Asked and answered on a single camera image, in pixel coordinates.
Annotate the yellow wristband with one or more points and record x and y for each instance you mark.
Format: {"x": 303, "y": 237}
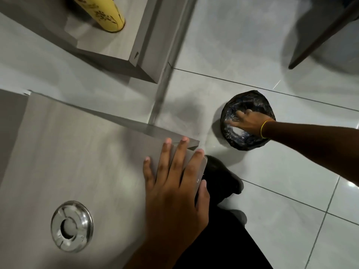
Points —
{"x": 263, "y": 128}

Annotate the bin with black bag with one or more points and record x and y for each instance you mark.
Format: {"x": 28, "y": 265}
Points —
{"x": 244, "y": 142}

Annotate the black trousers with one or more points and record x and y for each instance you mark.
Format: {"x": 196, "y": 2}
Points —
{"x": 224, "y": 243}

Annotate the person's right hand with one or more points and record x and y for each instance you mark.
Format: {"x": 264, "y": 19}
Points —
{"x": 251, "y": 121}

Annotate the person's right forearm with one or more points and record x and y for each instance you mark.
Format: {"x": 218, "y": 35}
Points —
{"x": 314, "y": 145}

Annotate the black shoe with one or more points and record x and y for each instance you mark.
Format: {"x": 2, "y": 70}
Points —
{"x": 221, "y": 176}

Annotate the dark furniture leg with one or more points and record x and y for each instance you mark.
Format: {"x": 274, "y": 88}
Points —
{"x": 322, "y": 33}

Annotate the yellow patterned can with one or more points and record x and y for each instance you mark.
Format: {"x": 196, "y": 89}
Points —
{"x": 103, "y": 13}

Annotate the grey wall shelf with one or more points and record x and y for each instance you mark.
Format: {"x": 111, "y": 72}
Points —
{"x": 117, "y": 50}

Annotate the clear glass ashtray base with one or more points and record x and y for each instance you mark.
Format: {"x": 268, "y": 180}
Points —
{"x": 230, "y": 120}

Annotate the person's left hand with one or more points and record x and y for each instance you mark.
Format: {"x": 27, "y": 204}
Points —
{"x": 174, "y": 204}

